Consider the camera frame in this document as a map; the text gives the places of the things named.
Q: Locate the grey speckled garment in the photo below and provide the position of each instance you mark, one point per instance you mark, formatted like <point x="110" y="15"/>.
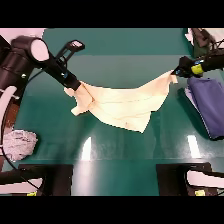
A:
<point x="19" y="145"/>

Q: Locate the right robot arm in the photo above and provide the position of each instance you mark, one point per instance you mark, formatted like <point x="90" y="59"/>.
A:
<point x="213" y="61"/>

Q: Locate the blue garment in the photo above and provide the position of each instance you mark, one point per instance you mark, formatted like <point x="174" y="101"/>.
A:
<point x="210" y="106"/>

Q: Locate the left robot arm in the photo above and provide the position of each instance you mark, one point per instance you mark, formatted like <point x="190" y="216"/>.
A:
<point x="20" y="60"/>

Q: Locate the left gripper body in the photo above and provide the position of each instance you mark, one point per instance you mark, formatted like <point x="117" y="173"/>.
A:
<point x="61" y="74"/>

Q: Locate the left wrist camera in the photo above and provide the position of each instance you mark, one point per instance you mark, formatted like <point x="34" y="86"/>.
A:
<point x="71" y="46"/>

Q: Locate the cream T-shirt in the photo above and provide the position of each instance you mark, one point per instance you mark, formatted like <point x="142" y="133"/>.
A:
<point x="123" y="105"/>

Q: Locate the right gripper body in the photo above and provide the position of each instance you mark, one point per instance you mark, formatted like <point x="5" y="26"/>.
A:
<point x="186" y="66"/>

